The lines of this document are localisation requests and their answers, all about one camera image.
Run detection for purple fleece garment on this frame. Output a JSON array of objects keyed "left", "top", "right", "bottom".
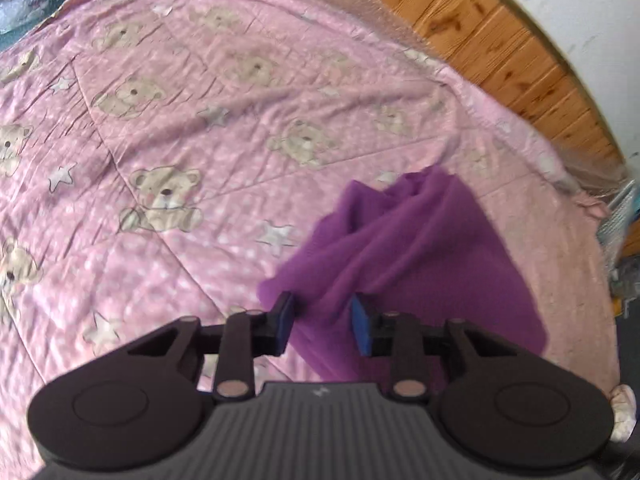
[{"left": 257, "top": 167, "right": 548, "bottom": 386}]

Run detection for pink teddy bear quilt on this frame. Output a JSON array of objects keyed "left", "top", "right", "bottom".
[{"left": 1, "top": 0, "right": 620, "bottom": 479}]

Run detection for wooden bed headboard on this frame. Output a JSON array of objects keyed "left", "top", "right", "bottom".
[{"left": 381, "top": 0, "right": 622, "bottom": 162}]

